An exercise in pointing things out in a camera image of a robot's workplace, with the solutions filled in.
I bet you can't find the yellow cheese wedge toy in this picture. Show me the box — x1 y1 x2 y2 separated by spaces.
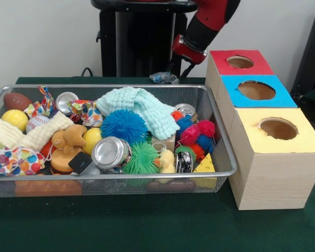
193 153 216 190

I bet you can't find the dark green table cloth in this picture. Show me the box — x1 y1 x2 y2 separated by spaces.
0 76 315 252

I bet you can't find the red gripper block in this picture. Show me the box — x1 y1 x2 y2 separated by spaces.
166 34 208 79

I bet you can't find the blue spiky rubber ball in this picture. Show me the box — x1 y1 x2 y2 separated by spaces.
100 109 150 145

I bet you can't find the brown toy football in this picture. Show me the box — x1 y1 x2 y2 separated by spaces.
3 92 33 111

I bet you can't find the wooden box with three holes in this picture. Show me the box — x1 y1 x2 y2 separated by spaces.
204 49 315 211

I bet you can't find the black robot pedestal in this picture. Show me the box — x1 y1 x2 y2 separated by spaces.
90 0 199 78

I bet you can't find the mint green waffle cloth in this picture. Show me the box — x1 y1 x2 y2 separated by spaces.
96 87 181 141

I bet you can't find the yellow tennis ball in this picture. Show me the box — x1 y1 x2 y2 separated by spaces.
1 109 29 133

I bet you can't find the silver wire mesh bin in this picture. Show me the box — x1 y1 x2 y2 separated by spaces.
0 83 237 198

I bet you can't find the green spiky rubber ball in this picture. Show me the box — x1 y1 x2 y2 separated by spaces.
121 141 160 174

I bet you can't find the white toy baseball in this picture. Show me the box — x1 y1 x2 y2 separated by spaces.
25 115 50 133

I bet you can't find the clear plastic bottle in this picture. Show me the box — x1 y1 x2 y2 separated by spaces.
149 72 180 85

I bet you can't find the silver drink can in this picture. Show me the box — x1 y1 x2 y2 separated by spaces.
91 136 132 170

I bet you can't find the cream waffle cloth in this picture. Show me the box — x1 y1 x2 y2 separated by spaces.
0 111 74 152

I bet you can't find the brown plush toy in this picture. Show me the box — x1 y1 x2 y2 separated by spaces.
51 124 88 155

